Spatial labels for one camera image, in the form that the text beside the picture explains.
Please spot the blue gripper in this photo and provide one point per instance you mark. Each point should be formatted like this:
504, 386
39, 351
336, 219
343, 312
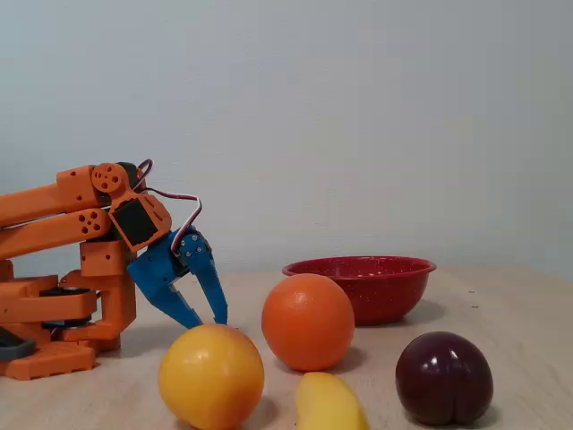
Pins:
154, 271

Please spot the yellow toy banana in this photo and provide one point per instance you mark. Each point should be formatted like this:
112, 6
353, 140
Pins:
327, 403

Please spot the orange robot base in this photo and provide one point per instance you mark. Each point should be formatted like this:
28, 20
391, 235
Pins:
45, 363

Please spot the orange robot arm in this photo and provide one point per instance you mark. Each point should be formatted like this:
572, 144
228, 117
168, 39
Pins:
45, 201

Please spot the red speckled bowl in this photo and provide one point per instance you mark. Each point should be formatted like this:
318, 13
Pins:
385, 291

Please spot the yellow orange peach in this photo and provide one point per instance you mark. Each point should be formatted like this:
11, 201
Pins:
210, 378

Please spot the orange fruit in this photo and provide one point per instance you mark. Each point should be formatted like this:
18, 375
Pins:
308, 322

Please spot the dark grey table clamp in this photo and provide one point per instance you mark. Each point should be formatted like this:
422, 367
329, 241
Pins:
18, 349

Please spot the dark purple plum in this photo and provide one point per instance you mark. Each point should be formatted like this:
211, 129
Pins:
443, 378

